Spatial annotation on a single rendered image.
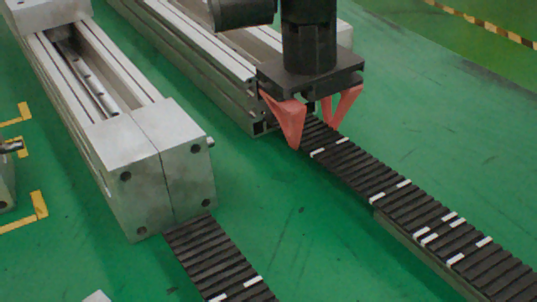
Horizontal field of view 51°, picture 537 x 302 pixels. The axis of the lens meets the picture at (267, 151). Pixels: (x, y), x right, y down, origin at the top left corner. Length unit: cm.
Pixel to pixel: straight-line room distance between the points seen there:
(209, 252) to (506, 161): 35
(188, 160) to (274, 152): 15
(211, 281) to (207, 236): 6
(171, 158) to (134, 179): 4
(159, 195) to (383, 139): 28
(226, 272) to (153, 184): 12
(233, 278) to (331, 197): 17
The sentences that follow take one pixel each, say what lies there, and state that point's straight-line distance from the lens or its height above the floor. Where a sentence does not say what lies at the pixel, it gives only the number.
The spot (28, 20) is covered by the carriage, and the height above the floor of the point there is 88.
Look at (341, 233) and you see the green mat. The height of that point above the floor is 78.
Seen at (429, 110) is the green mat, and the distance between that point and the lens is 76.
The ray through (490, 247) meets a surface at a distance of 53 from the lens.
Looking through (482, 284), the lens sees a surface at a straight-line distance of 50.
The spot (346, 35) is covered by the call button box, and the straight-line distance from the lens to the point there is 84.
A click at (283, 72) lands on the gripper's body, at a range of 60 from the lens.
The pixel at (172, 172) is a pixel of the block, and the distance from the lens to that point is 56.
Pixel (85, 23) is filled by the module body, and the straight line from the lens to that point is 90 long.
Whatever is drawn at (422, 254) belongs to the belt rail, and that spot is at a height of 79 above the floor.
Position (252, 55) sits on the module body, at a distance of 81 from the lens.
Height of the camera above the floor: 118
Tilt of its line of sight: 36 degrees down
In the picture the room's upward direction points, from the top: 6 degrees counter-clockwise
